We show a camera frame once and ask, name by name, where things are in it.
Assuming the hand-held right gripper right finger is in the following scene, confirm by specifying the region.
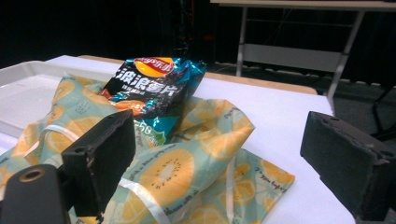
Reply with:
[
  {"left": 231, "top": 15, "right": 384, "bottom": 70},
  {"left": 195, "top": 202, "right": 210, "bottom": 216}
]
[{"left": 300, "top": 110, "right": 396, "bottom": 222}]

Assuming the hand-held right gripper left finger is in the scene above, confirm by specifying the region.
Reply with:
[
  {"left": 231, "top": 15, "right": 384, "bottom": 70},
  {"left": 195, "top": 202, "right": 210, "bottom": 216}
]
[{"left": 61, "top": 109, "right": 137, "bottom": 222}]

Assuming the black and teal chip bag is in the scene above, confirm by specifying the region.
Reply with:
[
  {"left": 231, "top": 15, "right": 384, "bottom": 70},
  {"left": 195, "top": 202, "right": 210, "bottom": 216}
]
[{"left": 100, "top": 56, "right": 207, "bottom": 147}]

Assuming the fruit print drawstring bag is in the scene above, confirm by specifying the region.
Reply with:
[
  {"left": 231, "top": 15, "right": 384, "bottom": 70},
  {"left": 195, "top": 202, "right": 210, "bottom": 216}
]
[{"left": 0, "top": 73, "right": 296, "bottom": 224}]

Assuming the black chair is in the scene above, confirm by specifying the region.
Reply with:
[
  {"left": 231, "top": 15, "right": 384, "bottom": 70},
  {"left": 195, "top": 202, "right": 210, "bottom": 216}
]
[{"left": 370, "top": 83, "right": 396, "bottom": 142}]

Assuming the white plastic tray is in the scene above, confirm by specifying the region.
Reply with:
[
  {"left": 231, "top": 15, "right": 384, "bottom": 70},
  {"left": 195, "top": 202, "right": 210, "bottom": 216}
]
[{"left": 0, "top": 60, "right": 116, "bottom": 139}]

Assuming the white metal frame table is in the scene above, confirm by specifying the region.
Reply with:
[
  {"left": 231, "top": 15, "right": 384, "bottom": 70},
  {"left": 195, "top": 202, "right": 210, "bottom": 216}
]
[{"left": 210, "top": 0, "right": 396, "bottom": 101}]

